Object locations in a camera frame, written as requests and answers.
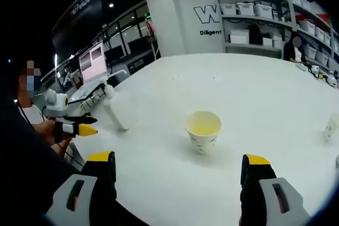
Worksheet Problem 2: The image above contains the white pump bottle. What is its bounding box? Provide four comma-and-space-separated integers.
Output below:
101, 76, 139, 132

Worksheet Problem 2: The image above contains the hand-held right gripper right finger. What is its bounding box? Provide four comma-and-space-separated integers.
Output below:
239, 153, 312, 226

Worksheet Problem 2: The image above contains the grey shelving unit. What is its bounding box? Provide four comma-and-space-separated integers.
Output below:
216, 0, 339, 72

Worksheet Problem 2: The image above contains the row of white storage boxes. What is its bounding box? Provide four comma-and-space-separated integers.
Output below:
221, 0, 339, 65

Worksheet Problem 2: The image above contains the black bag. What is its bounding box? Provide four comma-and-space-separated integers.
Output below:
248, 23, 263, 46

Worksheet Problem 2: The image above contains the person's left hand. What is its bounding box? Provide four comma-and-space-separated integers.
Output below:
42, 121, 74, 156

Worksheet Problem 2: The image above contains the grey side table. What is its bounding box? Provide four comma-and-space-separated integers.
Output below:
68, 79, 107, 103

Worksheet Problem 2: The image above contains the pink screen monitor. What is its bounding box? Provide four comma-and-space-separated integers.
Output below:
78, 43, 109, 82

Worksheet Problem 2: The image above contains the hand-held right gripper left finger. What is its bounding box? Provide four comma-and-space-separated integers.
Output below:
44, 151, 119, 226

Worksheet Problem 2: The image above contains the black cable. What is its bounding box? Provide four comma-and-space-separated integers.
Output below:
63, 141, 85, 170

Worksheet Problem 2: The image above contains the person's upper body white shirt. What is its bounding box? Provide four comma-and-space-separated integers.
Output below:
15, 60, 47, 126

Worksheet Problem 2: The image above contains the black monitor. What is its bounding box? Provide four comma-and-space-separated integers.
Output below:
127, 37, 155, 56
104, 45, 125, 63

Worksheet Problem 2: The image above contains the black lanyard cord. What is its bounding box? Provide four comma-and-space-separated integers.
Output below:
13, 98, 37, 125

